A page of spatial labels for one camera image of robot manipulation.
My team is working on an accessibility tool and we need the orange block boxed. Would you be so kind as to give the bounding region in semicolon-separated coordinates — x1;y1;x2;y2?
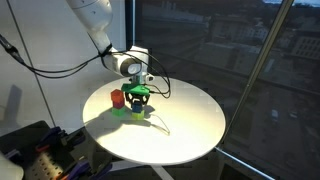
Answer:
110;88;126;104

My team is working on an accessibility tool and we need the green block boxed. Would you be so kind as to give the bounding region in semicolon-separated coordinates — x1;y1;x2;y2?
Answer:
111;105;127;117

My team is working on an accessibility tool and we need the black perforated equipment cart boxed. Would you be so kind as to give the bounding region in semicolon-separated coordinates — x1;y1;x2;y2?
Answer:
0;119;114;180

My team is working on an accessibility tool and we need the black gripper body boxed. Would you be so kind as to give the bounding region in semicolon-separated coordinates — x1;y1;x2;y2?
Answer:
125;92;151;103

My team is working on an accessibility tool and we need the white table base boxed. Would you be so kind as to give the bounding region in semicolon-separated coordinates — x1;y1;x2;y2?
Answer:
151;164;176;180

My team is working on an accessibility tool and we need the white rounded object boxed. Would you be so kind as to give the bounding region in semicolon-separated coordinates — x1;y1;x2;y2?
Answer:
0;150;25;180

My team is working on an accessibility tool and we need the magenta block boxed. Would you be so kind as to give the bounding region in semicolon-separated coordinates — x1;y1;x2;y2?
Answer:
112;99;127;110

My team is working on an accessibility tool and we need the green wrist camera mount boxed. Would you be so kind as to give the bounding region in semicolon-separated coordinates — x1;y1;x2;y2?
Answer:
120;82;151;98

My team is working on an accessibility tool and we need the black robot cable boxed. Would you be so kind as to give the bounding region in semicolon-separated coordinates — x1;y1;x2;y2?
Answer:
0;33;172;100

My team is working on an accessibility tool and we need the window sill rail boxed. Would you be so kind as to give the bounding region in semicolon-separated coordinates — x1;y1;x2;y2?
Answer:
214;146;279;180

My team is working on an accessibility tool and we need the blue clamp with orange tip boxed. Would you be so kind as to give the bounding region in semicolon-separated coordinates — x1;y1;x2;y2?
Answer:
35;125;64;153

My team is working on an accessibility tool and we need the diagonal metal window bar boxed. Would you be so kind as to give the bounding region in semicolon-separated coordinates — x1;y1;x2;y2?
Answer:
218;0;296;148

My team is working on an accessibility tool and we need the purple clamp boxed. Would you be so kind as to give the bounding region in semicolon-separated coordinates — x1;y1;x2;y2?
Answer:
65;159;92;180

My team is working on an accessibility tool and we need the blue block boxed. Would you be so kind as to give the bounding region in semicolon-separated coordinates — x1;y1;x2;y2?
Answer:
131;101;144;114

